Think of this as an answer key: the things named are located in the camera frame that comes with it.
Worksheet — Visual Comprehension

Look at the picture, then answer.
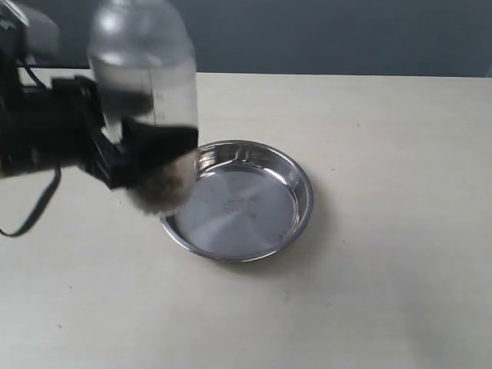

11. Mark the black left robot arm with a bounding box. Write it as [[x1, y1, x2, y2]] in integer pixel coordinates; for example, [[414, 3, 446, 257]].
[[1, 47, 198, 189]]

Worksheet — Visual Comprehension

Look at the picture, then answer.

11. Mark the clear plastic shaker bottle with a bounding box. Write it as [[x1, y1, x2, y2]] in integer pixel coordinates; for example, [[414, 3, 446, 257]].
[[88, 1, 198, 216]]

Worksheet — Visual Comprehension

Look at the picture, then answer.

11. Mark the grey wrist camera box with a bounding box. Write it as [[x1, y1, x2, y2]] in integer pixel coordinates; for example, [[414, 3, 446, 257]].
[[1, 1, 60, 62]]

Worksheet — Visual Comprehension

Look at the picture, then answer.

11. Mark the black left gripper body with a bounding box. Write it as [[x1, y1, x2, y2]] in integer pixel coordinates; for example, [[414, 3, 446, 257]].
[[1, 75, 131, 189]]

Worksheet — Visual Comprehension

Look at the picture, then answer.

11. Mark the round stainless steel dish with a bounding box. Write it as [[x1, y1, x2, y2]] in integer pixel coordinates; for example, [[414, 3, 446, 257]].
[[161, 140, 314, 263]]

